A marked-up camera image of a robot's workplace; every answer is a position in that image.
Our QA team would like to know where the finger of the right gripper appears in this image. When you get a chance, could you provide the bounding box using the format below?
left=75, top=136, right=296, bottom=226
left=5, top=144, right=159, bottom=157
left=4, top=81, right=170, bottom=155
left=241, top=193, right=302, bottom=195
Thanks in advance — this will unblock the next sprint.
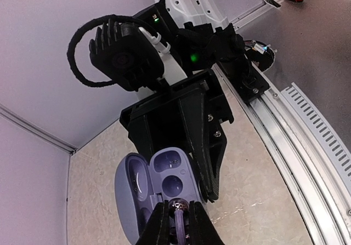
left=178, top=87, right=228, bottom=201
left=127, top=113, right=159, bottom=157

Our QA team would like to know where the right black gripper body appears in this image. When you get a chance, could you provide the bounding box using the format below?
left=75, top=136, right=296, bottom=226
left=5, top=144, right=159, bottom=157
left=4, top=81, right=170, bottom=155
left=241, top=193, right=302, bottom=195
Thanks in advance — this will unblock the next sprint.
left=120, top=69, right=234, bottom=153

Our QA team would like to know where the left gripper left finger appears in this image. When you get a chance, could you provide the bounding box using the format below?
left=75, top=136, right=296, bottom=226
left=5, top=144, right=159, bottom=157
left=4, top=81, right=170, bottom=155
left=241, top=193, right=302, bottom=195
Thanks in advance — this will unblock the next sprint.
left=136, top=200, right=170, bottom=245

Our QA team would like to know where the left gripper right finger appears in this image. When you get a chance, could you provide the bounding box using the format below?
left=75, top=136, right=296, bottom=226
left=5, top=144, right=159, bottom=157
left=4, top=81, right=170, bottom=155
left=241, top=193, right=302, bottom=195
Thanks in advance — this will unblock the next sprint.
left=189, top=201, right=224, bottom=245

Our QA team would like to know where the purple earbud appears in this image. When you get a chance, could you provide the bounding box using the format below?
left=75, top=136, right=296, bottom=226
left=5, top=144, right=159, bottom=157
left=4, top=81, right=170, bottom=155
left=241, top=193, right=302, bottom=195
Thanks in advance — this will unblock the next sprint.
left=169, top=198, right=189, bottom=245

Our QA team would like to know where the blue-grey earbud charging case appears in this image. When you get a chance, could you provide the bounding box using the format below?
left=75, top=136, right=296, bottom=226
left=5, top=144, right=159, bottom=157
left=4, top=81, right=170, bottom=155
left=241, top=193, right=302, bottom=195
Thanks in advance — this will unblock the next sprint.
left=115, top=147, right=204, bottom=244

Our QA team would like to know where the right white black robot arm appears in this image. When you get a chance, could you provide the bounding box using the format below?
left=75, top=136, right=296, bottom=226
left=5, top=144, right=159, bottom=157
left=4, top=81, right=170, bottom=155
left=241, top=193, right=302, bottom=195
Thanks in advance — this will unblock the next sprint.
left=111, top=0, right=245, bottom=202

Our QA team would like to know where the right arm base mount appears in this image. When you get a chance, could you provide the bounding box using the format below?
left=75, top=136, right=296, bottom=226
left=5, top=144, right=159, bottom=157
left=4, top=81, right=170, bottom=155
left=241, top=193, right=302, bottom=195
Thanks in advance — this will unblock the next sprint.
left=219, top=39, right=276, bottom=104

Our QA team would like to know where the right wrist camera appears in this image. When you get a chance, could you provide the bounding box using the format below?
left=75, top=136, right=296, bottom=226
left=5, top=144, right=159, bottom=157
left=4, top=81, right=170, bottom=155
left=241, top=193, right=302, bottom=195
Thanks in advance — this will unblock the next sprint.
left=88, top=19, right=190, bottom=103

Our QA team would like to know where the front aluminium rail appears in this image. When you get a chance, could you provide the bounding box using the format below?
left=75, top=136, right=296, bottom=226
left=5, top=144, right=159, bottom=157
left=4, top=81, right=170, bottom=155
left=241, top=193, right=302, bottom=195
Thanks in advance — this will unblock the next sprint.
left=208, top=66, right=350, bottom=244

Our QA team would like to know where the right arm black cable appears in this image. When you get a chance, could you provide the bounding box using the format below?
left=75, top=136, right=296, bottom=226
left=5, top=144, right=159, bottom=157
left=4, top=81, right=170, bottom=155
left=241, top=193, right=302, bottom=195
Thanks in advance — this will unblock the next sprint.
left=66, top=14, right=143, bottom=88

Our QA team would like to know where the right aluminium frame post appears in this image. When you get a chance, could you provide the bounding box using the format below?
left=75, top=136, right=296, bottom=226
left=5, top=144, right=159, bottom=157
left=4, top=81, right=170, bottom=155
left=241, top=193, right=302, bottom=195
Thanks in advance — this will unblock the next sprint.
left=1, top=104, right=77, bottom=155

